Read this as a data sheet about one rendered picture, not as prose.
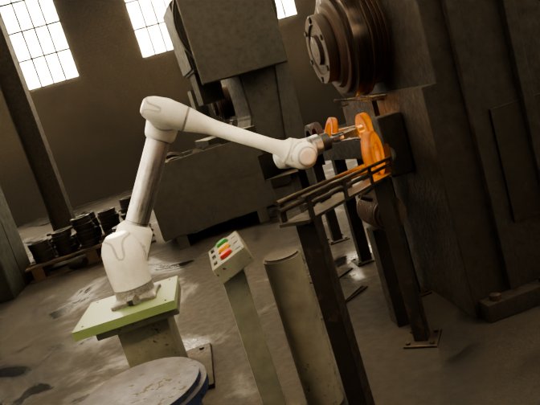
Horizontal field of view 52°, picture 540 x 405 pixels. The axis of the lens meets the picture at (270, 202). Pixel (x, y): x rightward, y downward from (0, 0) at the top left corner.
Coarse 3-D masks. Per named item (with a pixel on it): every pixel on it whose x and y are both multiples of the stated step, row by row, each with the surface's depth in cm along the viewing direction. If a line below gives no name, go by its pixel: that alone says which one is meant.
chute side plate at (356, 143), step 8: (336, 144) 275; (344, 144) 261; (352, 144) 248; (360, 144) 237; (328, 152) 295; (336, 152) 279; (344, 152) 265; (352, 152) 252; (360, 152) 240; (328, 160) 301
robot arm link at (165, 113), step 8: (152, 96) 218; (144, 104) 216; (152, 104) 216; (160, 104) 215; (168, 104) 216; (176, 104) 217; (144, 112) 217; (152, 112) 216; (160, 112) 215; (168, 112) 216; (176, 112) 216; (184, 112) 217; (152, 120) 218; (160, 120) 217; (168, 120) 216; (176, 120) 217; (184, 120) 217; (160, 128) 226; (168, 128) 223; (176, 128) 220
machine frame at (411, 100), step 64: (384, 0) 206; (448, 0) 181; (512, 0) 185; (448, 64) 187; (512, 64) 190; (448, 128) 190; (512, 128) 193; (448, 192) 194; (512, 192) 196; (448, 256) 209; (512, 256) 198
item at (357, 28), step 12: (336, 0) 211; (348, 0) 209; (348, 12) 206; (360, 12) 207; (348, 24) 207; (360, 24) 206; (360, 36) 207; (360, 48) 208; (360, 60) 209; (372, 60) 212; (360, 72) 212; (372, 72) 215; (360, 84) 217; (348, 96) 234
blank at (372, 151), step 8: (368, 136) 182; (376, 136) 188; (368, 144) 180; (376, 144) 187; (368, 152) 179; (376, 152) 189; (368, 160) 180; (376, 160) 183; (376, 168) 181; (376, 176) 185
